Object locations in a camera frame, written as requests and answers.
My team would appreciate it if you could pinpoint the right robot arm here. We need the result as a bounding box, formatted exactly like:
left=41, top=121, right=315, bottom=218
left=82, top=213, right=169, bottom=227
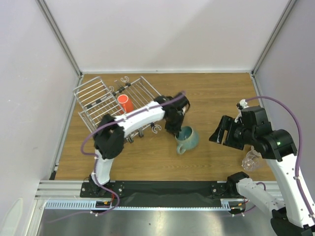
left=209, top=112, right=315, bottom=236

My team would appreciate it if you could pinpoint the clear faceted glass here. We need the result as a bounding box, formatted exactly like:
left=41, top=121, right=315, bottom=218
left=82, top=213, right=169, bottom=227
left=242, top=150, right=263, bottom=171

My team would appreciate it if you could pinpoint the teal ceramic mug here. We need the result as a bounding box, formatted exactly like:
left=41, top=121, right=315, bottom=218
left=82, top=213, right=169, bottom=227
left=175, top=126, right=199, bottom=154

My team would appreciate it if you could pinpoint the orange mug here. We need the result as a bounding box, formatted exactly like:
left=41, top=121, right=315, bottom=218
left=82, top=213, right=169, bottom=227
left=117, top=94, right=134, bottom=115

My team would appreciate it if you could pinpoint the white cable duct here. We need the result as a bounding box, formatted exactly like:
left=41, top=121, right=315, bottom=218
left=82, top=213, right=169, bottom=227
left=45, top=199, right=244, bottom=211

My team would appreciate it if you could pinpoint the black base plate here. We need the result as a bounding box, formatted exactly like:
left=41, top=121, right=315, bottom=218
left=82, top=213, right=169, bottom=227
left=80, top=180, right=237, bottom=208

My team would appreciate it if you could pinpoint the silver wire dish rack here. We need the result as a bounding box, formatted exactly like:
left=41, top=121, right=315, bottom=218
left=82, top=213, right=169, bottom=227
left=73, top=76, right=161, bottom=133

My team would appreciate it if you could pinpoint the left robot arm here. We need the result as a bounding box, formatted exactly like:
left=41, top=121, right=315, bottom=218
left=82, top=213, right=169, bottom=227
left=80, top=91, right=190, bottom=197

